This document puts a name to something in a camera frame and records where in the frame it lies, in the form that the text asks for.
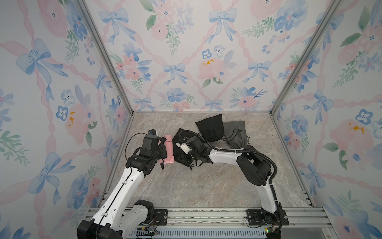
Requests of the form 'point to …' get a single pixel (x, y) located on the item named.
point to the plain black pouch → (212, 128)
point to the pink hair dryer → (170, 158)
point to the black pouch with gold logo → (176, 151)
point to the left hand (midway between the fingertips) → (163, 147)
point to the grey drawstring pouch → (235, 134)
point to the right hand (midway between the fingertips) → (177, 155)
